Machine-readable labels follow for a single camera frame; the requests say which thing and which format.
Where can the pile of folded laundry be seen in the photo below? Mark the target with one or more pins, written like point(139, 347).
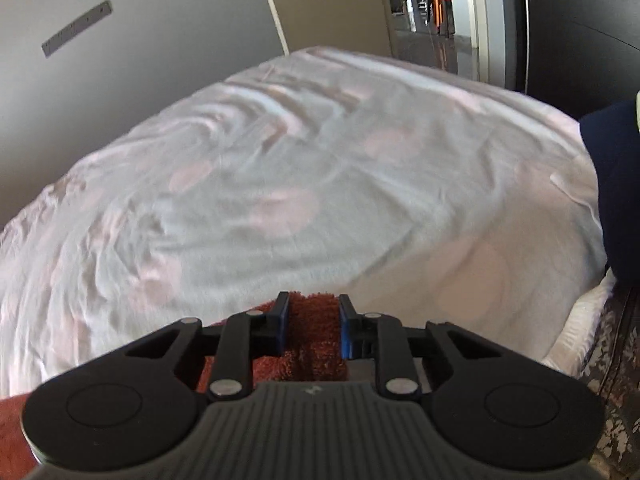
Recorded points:
point(580, 25)

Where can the beige door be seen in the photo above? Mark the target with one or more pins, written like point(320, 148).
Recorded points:
point(325, 5)

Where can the rust red fleece garment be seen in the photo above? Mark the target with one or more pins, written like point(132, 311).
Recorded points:
point(312, 321)

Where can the navy blue cloth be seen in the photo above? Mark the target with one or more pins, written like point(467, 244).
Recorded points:
point(617, 185)

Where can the grey floral patterned cloth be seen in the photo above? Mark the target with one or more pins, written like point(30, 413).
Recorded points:
point(617, 360)

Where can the white bed sheet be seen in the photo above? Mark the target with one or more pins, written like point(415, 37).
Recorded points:
point(320, 170)

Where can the white door frame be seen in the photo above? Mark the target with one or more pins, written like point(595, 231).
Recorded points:
point(492, 20)

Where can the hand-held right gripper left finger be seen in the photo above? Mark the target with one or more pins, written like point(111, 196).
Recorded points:
point(283, 321)

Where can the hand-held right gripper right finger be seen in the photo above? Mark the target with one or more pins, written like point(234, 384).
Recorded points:
point(345, 331)

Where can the orange object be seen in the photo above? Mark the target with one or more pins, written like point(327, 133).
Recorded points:
point(441, 2)

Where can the grey metal wall strip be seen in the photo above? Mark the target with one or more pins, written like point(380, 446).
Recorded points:
point(75, 30)

